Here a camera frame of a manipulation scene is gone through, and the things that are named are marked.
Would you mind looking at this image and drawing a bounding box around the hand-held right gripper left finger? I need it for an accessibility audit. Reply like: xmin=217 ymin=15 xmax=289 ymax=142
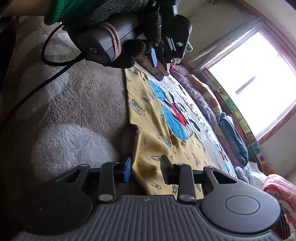
xmin=55 ymin=157 xmax=132 ymax=204

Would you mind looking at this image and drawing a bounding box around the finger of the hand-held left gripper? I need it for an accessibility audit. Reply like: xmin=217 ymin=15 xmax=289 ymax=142
xmin=159 ymin=43 xmax=177 ymax=66
xmin=150 ymin=47 xmax=160 ymax=68

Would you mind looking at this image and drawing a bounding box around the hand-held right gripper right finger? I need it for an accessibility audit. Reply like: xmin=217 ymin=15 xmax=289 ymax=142
xmin=160 ymin=155 xmax=238 ymax=202

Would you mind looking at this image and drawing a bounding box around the yellow printed garment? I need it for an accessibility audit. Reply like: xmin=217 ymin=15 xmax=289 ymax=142
xmin=125 ymin=65 xmax=218 ymax=197

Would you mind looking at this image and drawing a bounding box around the person's left forearm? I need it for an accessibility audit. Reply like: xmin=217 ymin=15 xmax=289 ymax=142
xmin=0 ymin=0 xmax=52 ymax=16

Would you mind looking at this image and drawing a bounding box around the person's left hand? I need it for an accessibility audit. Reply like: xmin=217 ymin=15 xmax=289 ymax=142
xmin=45 ymin=0 xmax=162 ymax=68

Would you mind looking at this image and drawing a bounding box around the pink elastic band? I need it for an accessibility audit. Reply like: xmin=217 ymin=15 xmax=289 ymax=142
xmin=102 ymin=22 xmax=122 ymax=56

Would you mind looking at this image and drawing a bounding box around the grey curtain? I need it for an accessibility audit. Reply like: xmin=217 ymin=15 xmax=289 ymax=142
xmin=187 ymin=19 xmax=264 ymax=70

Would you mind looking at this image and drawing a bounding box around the purple quilt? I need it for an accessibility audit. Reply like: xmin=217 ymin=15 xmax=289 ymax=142
xmin=171 ymin=65 xmax=238 ymax=167

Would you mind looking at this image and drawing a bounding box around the yellow patterned pillow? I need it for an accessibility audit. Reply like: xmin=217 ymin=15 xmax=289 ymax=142
xmin=187 ymin=74 xmax=222 ymax=116

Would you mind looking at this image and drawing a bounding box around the blue folded blanket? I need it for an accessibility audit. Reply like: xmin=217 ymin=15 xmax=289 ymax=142
xmin=217 ymin=113 xmax=249 ymax=166

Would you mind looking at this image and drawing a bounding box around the light blue plush toy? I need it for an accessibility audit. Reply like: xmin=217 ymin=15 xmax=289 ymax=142
xmin=233 ymin=166 xmax=250 ymax=183

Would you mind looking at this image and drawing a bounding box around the cartoon printed blanket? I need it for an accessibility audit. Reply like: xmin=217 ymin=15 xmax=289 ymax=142
xmin=0 ymin=16 xmax=238 ymax=197

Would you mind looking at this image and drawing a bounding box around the colourful alphabet play mat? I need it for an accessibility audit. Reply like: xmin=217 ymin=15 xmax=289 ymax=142
xmin=200 ymin=67 xmax=275 ymax=175

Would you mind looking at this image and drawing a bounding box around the white sheet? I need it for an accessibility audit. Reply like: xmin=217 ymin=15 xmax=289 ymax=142
xmin=245 ymin=162 xmax=269 ymax=183

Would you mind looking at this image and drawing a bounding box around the window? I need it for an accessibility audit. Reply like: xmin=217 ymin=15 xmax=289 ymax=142
xmin=208 ymin=30 xmax=296 ymax=139

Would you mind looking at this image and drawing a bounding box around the pink quilt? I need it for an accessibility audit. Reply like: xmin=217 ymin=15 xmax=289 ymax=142
xmin=261 ymin=174 xmax=296 ymax=229

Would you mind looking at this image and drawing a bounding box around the black striped folded garment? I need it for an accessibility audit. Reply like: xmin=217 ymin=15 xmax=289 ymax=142
xmin=275 ymin=203 xmax=292 ymax=240

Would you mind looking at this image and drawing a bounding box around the black cable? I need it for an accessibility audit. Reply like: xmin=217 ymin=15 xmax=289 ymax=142
xmin=0 ymin=23 xmax=86 ymax=137

